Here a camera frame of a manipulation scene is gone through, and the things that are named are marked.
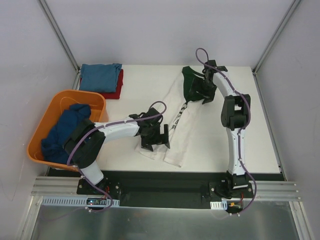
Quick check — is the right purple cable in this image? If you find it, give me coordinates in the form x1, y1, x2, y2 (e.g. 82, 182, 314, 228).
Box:
194, 47, 258, 221

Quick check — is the aluminium frame post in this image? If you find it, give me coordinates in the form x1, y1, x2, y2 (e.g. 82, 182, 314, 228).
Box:
37, 0, 81, 73
252, 0, 303, 76

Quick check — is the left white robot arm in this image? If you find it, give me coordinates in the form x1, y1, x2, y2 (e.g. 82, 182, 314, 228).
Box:
62, 107, 170, 195

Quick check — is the left white cable duct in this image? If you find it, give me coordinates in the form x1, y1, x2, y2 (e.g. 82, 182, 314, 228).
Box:
42, 196, 120, 208

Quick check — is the dark blue t-shirt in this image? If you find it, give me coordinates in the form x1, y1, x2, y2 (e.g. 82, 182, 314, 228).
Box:
41, 103, 91, 165

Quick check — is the aluminium front rail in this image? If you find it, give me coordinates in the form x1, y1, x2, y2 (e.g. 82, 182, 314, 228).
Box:
29, 176, 305, 208

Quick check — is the white cable duct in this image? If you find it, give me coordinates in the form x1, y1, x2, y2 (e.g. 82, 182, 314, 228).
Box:
42, 196, 120, 208
210, 200, 228, 211

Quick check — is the right white cable duct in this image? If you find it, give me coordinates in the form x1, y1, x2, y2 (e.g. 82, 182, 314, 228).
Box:
210, 200, 228, 211

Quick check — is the folded red t-shirt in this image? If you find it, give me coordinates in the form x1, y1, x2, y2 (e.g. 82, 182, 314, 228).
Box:
79, 69, 125, 100

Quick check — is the purple cable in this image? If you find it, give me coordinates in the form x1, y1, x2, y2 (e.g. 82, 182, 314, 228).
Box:
194, 47, 258, 221
66, 101, 168, 221

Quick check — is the white and green t-shirt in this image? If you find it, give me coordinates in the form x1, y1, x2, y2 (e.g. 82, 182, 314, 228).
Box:
135, 66, 205, 167

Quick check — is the orange plastic basket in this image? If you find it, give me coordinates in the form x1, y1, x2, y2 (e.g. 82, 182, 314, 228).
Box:
26, 89, 109, 172

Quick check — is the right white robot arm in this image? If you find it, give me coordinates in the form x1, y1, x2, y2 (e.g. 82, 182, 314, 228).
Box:
188, 60, 251, 199

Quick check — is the right aluminium frame post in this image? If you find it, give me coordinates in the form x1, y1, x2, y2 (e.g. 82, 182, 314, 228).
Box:
252, 0, 303, 76

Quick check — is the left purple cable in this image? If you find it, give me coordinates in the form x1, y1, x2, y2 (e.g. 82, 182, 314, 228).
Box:
66, 101, 168, 221

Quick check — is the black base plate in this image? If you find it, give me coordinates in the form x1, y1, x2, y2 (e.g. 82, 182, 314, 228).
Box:
47, 167, 286, 210

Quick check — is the left aluminium frame post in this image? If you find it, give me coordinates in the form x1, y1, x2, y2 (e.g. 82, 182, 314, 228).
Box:
37, 0, 81, 73

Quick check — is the folded light blue t-shirt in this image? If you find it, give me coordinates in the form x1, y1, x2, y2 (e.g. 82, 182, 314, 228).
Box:
79, 63, 122, 93

